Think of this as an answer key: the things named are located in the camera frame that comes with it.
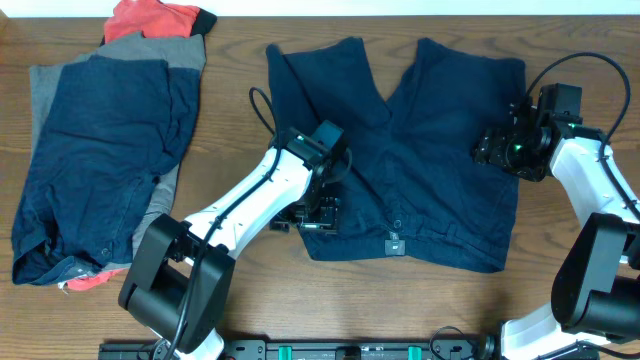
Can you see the navy shorts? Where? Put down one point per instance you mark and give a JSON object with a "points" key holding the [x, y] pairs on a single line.
{"points": [[100, 150], [413, 188]]}

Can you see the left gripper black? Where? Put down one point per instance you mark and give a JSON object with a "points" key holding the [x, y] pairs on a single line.
{"points": [[326, 223]]}

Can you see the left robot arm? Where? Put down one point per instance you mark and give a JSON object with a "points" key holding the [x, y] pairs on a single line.
{"points": [[180, 277]]}

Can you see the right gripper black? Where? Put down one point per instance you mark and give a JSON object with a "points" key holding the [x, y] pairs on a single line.
{"points": [[490, 146]]}

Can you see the red garment with black trim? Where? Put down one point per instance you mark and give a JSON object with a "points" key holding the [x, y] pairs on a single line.
{"points": [[154, 19]]}

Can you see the grey shorts in pile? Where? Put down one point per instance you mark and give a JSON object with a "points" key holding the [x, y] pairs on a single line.
{"points": [[150, 50]]}

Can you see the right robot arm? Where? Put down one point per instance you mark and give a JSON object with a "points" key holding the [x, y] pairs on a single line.
{"points": [[591, 305]]}

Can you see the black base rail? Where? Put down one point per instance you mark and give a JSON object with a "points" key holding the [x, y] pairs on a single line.
{"points": [[442, 348]]}

